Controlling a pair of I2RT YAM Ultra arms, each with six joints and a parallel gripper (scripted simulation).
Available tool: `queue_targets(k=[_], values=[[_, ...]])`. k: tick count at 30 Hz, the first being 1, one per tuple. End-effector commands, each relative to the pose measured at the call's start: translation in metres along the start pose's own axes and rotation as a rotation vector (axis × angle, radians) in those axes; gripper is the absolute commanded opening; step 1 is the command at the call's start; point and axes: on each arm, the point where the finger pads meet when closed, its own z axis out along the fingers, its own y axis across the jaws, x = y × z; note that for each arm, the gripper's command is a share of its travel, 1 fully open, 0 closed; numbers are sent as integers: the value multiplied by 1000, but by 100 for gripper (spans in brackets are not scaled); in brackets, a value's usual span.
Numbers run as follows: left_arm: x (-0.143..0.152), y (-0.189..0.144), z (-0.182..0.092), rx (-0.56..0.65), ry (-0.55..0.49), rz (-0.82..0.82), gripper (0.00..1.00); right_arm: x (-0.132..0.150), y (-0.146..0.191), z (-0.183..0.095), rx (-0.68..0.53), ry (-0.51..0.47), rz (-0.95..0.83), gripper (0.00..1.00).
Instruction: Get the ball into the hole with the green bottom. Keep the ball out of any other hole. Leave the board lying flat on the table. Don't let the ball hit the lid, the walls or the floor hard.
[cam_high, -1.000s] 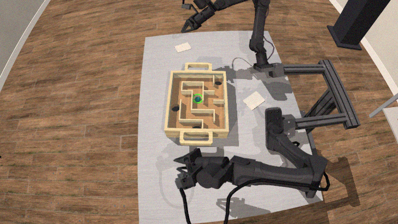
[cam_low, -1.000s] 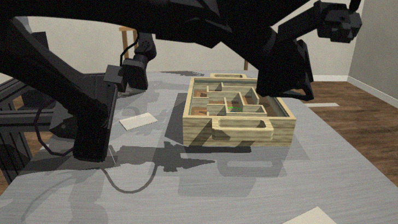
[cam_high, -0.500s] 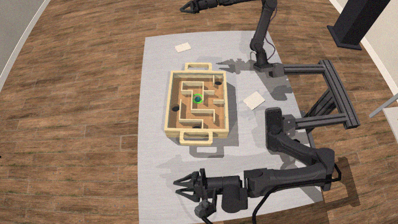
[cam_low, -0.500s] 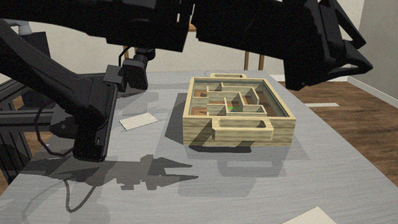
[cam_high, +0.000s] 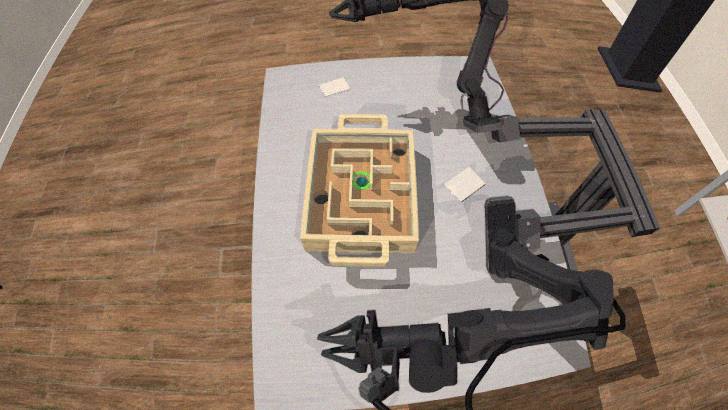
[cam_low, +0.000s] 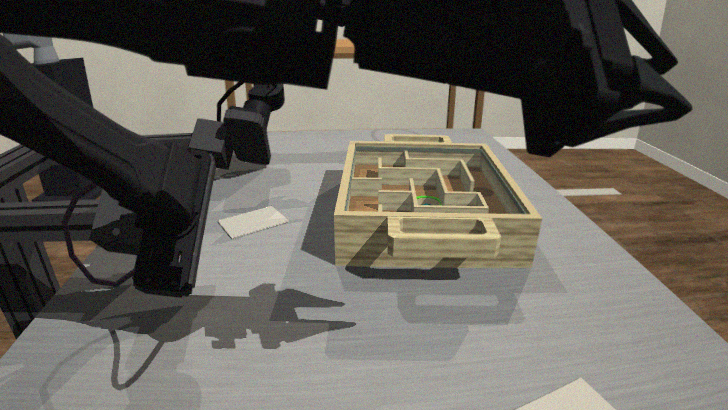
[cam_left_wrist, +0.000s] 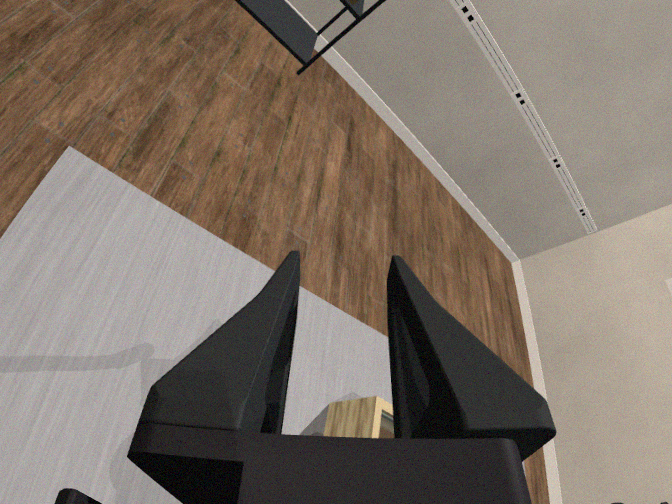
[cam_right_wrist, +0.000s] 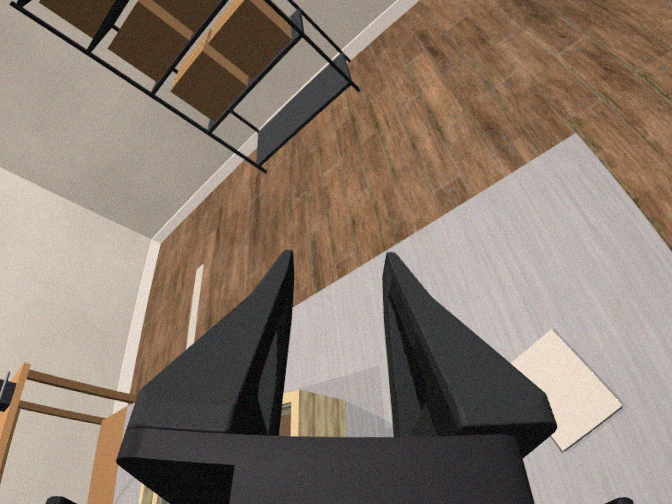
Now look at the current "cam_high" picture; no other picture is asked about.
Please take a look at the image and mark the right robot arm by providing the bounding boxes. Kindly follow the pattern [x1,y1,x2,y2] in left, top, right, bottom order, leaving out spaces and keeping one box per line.
[376,0,509,126]

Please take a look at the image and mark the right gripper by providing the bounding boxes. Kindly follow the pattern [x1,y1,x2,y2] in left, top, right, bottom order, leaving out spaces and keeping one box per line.
[329,0,382,22]

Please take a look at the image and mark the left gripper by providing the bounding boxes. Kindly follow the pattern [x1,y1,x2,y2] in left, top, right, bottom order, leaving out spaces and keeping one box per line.
[317,310,410,402]

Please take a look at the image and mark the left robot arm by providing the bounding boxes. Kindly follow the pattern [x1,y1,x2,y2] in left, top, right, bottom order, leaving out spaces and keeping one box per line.
[404,200,614,393]

